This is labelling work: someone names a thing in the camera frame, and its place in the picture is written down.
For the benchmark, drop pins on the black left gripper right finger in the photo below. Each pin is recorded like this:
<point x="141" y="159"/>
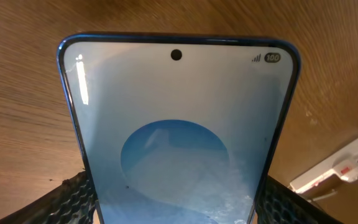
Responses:
<point x="279" y="205"/>

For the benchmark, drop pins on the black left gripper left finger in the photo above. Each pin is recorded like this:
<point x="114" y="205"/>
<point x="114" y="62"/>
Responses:
<point x="73" y="201"/>

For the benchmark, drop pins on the blue smartphone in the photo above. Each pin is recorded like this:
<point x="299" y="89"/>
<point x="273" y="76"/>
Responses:
<point x="176" y="129"/>

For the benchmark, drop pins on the white power strip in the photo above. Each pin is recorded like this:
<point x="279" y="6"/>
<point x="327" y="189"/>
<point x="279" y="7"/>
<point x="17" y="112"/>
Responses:
<point x="343" y="164"/>

